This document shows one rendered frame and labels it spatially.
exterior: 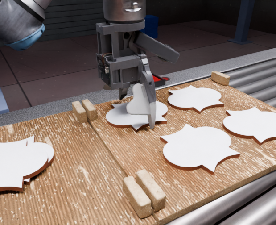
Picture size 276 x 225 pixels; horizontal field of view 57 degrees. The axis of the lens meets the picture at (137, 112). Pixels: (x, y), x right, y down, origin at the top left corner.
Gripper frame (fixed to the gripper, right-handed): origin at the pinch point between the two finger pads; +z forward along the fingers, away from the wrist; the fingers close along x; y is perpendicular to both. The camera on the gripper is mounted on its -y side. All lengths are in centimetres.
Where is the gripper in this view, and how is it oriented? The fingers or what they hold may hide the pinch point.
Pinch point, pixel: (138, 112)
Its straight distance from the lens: 57.3
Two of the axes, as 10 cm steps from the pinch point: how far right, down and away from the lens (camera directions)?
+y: -8.8, 2.5, -4.0
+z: 0.2, 8.6, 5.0
